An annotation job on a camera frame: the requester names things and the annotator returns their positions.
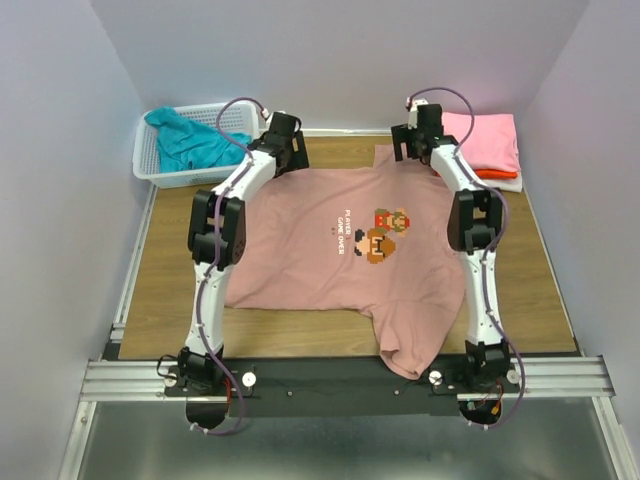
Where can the white plastic laundry basket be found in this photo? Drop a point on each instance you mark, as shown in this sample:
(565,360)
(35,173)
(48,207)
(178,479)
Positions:
(240,117)

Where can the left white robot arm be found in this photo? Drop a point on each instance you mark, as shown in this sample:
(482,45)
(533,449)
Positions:
(217,241)

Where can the folded light pink t-shirt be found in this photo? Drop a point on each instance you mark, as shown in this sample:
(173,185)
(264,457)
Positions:
(493,143)

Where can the dusty pink graphic t-shirt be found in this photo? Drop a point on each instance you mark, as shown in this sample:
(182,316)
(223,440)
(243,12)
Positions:
(372,240)

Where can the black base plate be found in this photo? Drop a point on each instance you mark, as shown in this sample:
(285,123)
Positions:
(255,388)

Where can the aluminium frame rail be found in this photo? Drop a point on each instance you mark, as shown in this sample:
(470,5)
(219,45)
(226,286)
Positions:
(565,427)

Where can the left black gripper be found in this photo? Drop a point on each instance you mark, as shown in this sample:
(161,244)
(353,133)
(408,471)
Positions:
(298,159)

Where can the folded orange t-shirt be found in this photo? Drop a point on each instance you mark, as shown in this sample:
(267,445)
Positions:
(493,174)

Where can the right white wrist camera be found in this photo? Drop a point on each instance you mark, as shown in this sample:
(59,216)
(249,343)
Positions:
(413,107)

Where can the teal t-shirt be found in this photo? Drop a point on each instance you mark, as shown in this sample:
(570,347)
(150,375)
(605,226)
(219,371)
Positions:
(183,144)

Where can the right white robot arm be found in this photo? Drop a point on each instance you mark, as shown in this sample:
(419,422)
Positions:
(474,230)

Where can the folded white t-shirt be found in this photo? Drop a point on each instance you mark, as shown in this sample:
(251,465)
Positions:
(514,185)

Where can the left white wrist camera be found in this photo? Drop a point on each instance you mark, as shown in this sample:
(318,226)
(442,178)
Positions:
(269,120)

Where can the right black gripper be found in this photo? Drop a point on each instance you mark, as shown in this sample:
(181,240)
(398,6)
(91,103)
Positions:
(400,134)

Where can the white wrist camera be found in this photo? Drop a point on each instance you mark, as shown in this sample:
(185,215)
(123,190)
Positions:
(269,120)
(413,107)

